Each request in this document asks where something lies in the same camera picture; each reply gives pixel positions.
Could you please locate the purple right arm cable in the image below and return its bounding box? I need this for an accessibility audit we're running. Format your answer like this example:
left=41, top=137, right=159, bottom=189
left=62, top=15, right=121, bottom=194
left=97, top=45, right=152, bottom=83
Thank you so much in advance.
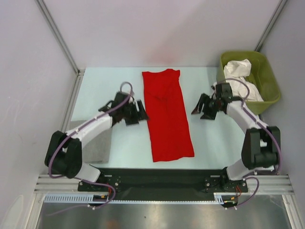
left=213, top=78, right=282, bottom=209

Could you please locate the white crumpled t shirt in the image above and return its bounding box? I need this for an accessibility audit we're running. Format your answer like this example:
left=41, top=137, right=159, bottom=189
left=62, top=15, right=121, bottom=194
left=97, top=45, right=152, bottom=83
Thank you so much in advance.
left=224, top=59, right=264, bottom=102

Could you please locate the green plastic bin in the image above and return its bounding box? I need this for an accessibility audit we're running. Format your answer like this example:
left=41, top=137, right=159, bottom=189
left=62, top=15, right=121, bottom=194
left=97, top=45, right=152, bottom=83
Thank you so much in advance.
left=216, top=51, right=281, bottom=115

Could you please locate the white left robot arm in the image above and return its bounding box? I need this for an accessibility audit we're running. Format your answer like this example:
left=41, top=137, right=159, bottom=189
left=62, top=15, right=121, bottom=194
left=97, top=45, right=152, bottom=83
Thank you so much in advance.
left=44, top=91, right=149, bottom=191

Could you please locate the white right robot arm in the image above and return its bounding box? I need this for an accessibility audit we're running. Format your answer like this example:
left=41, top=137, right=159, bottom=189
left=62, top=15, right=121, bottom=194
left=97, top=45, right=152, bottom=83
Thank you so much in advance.
left=192, top=83, right=281, bottom=192

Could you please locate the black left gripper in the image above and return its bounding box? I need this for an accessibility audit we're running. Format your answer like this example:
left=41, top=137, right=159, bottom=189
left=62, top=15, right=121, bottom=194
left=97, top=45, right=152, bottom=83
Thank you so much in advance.
left=121, top=100, right=149, bottom=126

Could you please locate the white slotted cable duct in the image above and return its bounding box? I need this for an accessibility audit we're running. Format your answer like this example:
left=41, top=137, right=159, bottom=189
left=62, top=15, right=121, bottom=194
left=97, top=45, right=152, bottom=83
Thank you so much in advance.
left=44, top=194, right=224, bottom=204

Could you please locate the folded grey t shirt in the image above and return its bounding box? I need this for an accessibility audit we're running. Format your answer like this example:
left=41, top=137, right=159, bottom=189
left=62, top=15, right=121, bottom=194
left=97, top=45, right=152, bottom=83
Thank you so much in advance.
left=67, top=116, right=112, bottom=164

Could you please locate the light blue table mat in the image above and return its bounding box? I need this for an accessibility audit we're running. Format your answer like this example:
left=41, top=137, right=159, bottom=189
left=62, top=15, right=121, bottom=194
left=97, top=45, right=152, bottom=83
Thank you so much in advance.
left=70, top=67, right=244, bottom=169

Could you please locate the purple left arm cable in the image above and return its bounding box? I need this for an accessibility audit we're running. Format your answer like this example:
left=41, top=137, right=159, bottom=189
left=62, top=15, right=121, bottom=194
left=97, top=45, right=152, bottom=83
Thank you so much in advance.
left=46, top=82, right=135, bottom=215

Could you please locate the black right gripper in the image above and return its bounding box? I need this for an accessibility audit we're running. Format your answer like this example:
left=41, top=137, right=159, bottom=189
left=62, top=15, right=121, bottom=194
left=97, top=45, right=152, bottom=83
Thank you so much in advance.
left=191, top=93, right=222, bottom=121

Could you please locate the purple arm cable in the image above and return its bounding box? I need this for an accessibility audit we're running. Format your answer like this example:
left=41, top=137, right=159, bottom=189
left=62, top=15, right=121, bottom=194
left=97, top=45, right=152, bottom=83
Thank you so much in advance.
left=213, top=78, right=282, bottom=209
left=46, top=82, right=135, bottom=215

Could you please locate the red t shirt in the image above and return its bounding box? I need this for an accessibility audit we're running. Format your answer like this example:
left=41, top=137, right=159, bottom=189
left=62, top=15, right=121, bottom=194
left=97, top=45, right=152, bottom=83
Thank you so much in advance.
left=142, top=69, right=195, bottom=162

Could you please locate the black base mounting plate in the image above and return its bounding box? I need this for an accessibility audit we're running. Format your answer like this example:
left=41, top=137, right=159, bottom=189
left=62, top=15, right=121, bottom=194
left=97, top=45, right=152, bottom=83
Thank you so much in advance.
left=78, top=167, right=278, bottom=201

